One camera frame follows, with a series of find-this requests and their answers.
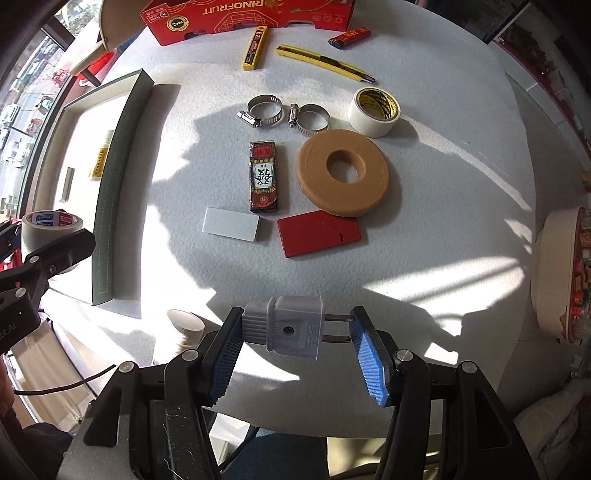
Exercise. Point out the grey plug adapter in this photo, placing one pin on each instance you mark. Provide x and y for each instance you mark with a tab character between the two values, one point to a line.
291	323

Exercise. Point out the yellow utility knife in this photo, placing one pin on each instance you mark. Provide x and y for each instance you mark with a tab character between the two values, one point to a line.
323	60

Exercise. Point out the yellow tube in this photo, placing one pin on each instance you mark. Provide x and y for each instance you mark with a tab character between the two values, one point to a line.
100	157

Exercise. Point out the red card case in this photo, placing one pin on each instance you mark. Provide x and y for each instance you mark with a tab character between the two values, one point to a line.
318	234

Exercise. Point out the beige masking tape roll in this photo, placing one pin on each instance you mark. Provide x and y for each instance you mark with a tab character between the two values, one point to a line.
46	221

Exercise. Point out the shallow cardboard box tray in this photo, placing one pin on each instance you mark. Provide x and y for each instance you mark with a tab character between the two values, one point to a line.
111	207

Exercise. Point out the person's blue trouser leg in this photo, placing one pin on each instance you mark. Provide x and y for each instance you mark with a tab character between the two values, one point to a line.
277	454

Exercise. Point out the beige chair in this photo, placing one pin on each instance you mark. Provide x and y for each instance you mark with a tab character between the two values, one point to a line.
120	18

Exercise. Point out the white block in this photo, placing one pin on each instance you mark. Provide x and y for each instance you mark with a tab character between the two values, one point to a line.
232	225

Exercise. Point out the white plastic bag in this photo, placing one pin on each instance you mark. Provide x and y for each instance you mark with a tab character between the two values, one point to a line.
563	415

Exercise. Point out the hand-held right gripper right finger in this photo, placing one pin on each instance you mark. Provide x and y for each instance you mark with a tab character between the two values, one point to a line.
369	364

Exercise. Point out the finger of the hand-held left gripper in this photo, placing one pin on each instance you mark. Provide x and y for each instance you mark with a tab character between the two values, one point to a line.
64	251
9	235

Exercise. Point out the yellow blade case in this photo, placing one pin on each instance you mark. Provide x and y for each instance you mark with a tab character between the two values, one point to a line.
255	48

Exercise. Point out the white jar with ribbed lid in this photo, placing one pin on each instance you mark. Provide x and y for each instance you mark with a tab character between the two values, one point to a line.
184	325

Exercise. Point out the grey rectangular block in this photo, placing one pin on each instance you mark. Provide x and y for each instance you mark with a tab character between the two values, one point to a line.
67	184

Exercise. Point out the red pen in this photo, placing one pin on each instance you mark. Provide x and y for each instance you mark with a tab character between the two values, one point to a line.
349	37

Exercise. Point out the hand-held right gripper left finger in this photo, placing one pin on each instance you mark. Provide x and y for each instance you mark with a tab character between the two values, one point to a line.
224	357

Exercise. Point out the red plastic basin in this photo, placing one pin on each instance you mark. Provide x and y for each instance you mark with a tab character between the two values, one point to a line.
100	64

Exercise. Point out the beige round basket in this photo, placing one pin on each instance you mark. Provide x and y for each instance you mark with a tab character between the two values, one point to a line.
551	272

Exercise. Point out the white tape roll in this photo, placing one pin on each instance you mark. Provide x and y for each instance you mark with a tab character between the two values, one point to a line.
369	122

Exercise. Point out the red cardboard fruit box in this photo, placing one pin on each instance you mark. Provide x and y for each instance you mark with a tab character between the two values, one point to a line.
231	18

